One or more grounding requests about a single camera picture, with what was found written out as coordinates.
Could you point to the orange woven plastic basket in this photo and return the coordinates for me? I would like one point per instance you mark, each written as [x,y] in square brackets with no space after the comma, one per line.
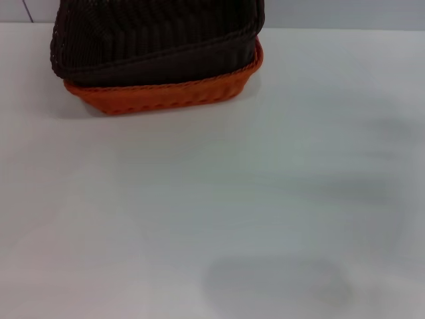
[159,98]

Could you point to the dark brown woven plastic basket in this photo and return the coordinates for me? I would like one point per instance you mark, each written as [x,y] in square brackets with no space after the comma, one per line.
[149,46]

